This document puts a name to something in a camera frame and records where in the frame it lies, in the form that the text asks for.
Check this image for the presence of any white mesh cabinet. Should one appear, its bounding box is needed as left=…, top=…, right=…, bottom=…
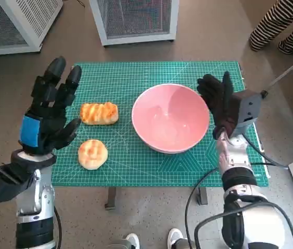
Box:
left=0, top=0, right=64, bottom=57
left=88, top=0, right=180, bottom=47

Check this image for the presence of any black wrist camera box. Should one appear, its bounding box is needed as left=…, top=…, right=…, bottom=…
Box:
left=0, top=162, right=37, bottom=203
left=229, top=90, right=263, bottom=136

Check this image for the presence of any black camera cable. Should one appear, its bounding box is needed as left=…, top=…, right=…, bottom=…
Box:
left=242, top=134, right=290, bottom=169

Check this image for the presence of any pink bowl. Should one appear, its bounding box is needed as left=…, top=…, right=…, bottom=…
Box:
left=131, top=83, right=210, bottom=155

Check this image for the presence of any white shoe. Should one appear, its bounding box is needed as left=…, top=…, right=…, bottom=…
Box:
left=167, top=228, right=185, bottom=249
left=125, top=232, right=141, bottom=249

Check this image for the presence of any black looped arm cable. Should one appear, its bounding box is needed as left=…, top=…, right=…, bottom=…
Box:
left=194, top=202, right=293, bottom=249

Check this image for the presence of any green cutting mat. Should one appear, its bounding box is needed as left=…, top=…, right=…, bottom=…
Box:
left=50, top=61, right=269, bottom=188

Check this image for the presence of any round toy bread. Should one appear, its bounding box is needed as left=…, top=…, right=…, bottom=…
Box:
left=77, top=139, right=109, bottom=171

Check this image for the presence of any long black cable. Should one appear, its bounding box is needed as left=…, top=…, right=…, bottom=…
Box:
left=184, top=167, right=220, bottom=249

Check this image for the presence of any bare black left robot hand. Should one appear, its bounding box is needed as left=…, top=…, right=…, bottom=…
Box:
left=18, top=56, right=83, bottom=156

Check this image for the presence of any dark table leg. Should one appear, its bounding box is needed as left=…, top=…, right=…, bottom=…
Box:
left=104, top=187, right=117, bottom=210
left=197, top=186, right=209, bottom=205

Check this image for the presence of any person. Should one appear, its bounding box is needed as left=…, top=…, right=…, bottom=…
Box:
left=249, top=0, right=293, bottom=54

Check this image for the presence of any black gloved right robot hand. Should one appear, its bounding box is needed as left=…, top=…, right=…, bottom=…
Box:
left=197, top=71, right=238, bottom=140

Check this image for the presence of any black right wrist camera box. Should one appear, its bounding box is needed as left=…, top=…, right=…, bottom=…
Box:
left=229, top=90, right=263, bottom=136

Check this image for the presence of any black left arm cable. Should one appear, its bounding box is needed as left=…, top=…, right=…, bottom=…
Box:
left=54, top=206, right=63, bottom=249

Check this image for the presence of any oblong toy bread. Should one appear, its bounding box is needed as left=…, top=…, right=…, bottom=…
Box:
left=80, top=102, right=119, bottom=126

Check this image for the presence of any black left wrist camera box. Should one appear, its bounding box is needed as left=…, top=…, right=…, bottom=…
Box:
left=0, top=162, right=37, bottom=203

